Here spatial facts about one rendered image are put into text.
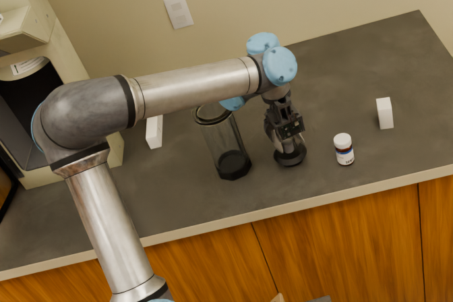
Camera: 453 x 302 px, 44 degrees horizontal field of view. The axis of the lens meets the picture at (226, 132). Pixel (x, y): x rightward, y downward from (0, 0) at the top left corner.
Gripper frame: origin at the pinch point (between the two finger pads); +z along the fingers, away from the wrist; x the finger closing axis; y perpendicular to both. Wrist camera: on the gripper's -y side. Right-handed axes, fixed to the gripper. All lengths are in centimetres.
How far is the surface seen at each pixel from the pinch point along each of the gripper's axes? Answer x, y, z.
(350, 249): 6.2, 14.4, 35.1
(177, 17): -10, -62, -15
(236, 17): 8, -57, -9
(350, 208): 8.3, 14.9, 17.1
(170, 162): -31.3, -19.3, 5.6
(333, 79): 25.2, -23.8, 5.6
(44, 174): -68, -33, 2
